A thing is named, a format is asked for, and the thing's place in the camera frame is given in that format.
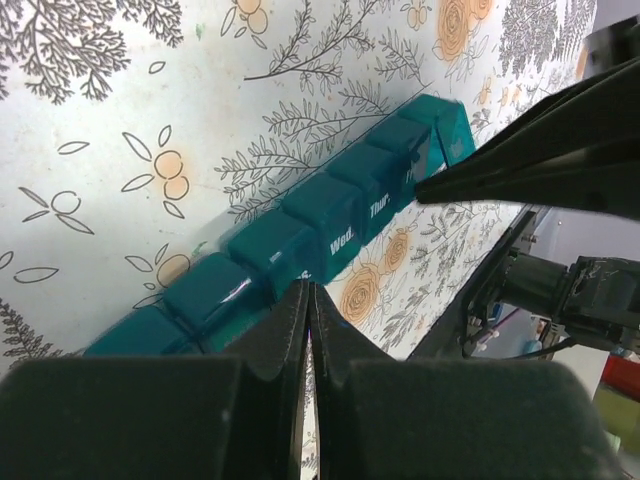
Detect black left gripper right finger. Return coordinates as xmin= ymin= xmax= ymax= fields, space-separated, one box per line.
xmin=308 ymin=285 xmax=623 ymax=480

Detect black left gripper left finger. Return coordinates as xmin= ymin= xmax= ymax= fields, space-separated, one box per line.
xmin=1 ymin=280 xmax=311 ymax=479

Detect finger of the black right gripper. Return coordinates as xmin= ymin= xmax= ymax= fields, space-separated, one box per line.
xmin=415 ymin=60 xmax=639 ymax=220

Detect teal weekly pill organizer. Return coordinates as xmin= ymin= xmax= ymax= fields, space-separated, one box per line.
xmin=87 ymin=94 xmax=475 ymax=356

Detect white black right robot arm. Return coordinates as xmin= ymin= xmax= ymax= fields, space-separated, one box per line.
xmin=412 ymin=60 xmax=639 ymax=358

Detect floral patterned table mat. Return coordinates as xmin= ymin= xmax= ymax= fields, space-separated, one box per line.
xmin=1 ymin=1 xmax=598 ymax=374

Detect black table front rail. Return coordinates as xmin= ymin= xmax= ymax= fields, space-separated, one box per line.
xmin=407 ymin=209 xmax=536 ymax=361

